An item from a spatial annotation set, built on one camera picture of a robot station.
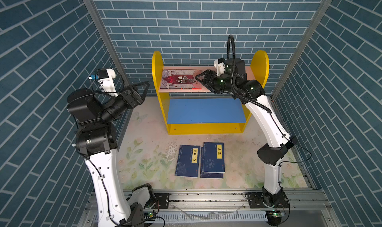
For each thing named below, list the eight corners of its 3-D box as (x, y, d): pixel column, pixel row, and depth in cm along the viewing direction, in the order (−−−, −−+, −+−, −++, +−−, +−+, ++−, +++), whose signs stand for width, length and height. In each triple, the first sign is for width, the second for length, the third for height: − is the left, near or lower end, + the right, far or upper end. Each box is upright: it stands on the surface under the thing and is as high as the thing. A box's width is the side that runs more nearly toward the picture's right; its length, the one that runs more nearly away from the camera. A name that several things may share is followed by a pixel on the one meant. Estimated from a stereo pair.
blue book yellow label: (202, 173, 84) (202, 171, 82) (202, 143, 96) (202, 142, 94) (226, 173, 84) (227, 172, 82) (222, 144, 96) (223, 142, 94)
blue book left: (175, 177, 83) (175, 176, 81) (178, 146, 95) (178, 144, 93) (200, 177, 83) (200, 176, 81) (200, 146, 96) (200, 144, 93)
